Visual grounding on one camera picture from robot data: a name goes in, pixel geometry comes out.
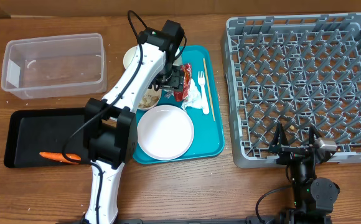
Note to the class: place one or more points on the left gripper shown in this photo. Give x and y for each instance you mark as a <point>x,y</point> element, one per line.
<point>175,81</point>

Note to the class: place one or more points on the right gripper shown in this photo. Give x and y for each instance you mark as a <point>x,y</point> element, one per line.
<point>278,145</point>

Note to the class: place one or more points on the red snack wrapper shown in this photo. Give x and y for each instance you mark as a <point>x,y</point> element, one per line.
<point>182,95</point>

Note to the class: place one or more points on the white bowl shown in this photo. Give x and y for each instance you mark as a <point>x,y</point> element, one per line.
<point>150,99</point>
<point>128,57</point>

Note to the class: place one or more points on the white napkin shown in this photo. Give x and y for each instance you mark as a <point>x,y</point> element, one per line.
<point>193,99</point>

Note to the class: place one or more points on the orange carrot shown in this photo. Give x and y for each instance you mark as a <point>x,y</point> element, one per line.
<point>59,157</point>

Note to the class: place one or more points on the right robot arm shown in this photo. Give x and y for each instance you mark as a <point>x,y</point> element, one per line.
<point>314,197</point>

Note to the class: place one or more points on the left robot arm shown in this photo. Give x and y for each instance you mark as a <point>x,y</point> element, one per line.
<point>110,132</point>

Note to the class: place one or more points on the grey dishwasher rack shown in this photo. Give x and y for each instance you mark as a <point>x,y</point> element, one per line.
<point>298,70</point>

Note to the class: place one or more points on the white paper cup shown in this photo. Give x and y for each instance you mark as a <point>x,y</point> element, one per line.
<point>178,61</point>

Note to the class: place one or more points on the white plastic fork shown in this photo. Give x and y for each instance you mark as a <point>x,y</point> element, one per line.
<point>201,82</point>

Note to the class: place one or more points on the teal serving tray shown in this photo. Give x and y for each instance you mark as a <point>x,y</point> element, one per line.
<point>209,137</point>

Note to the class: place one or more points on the wooden chopstick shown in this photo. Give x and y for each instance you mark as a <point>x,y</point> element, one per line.
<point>208,87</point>

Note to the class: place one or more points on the white round plate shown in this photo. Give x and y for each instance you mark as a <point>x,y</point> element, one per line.
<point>165,132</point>

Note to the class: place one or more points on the clear plastic bin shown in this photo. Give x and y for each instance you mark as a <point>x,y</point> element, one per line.
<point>54,66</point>

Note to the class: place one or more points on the black plastic tray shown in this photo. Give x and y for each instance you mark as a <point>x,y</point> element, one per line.
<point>34,131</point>

